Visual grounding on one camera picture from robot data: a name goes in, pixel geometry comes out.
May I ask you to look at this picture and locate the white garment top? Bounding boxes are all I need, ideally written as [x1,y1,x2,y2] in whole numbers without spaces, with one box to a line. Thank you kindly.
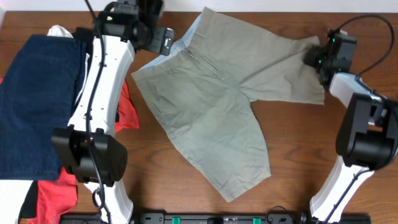
[47,25,73,39]

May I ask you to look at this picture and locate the white garment bottom left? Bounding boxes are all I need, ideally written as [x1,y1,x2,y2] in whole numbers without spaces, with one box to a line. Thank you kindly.
[1,180,32,224]

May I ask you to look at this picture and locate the white garment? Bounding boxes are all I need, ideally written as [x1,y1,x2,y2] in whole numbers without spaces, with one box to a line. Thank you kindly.
[1,180,32,224]
[47,25,73,39]

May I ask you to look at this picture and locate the black shorts white stripe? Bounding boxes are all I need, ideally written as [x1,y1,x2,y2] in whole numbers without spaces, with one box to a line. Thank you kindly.
[27,28,93,223]

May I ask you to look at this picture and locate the navy blue shorts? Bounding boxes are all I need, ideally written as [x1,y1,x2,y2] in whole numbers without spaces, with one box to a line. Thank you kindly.
[1,35,87,180]

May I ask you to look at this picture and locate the red orange shorts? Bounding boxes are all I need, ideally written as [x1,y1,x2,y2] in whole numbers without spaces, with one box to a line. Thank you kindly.
[0,79,141,224]

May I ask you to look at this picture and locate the khaki cotton shorts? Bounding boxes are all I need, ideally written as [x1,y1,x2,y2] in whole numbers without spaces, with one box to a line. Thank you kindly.
[132,8,325,202]

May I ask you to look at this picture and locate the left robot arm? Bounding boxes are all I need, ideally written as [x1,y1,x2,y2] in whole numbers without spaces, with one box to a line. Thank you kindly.
[52,11,175,223]

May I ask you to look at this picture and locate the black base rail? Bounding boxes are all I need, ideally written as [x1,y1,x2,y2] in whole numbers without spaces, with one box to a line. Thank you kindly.
[59,212,373,224]

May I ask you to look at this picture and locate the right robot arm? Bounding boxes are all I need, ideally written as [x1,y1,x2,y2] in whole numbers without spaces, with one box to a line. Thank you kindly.
[300,46,397,223]

